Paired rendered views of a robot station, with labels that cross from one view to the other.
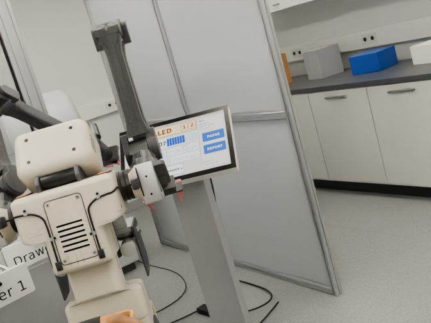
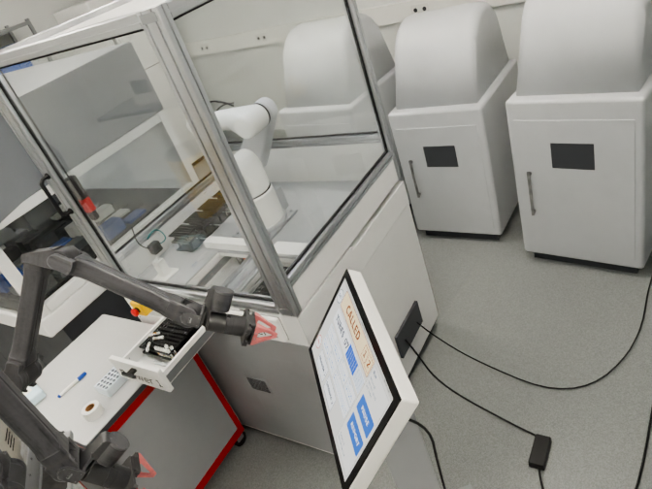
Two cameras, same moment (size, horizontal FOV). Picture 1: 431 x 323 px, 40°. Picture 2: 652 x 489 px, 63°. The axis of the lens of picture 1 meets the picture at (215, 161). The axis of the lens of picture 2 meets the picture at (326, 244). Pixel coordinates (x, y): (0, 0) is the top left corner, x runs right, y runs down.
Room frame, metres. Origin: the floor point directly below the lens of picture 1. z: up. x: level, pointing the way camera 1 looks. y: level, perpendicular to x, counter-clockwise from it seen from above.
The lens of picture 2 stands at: (2.39, -0.86, 2.09)
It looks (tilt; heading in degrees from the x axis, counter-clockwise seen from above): 32 degrees down; 78
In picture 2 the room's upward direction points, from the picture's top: 21 degrees counter-clockwise
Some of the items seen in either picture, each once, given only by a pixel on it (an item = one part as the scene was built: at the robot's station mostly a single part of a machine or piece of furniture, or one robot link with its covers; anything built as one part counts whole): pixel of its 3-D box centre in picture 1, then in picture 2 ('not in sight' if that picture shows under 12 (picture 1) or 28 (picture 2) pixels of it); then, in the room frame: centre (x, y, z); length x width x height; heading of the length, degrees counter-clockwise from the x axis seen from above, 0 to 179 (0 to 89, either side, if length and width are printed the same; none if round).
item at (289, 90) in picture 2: not in sight; (307, 103); (2.89, 0.92, 1.52); 0.87 x 0.01 x 0.86; 37
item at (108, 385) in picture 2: not in sight; (114, 379); (1.78, 1.04, 0.78); 0.12 x 0.08 x 0.04; 35
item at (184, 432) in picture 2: not in sight; (138, 424); (1.70, 1.20, 0.38); 0.62 x 0.58 x 0.76; 127
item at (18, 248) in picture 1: (38, 246); (252, 324); (2.37, 0.80, 0.87); 0.29 x 0.02 x 0.11; 127
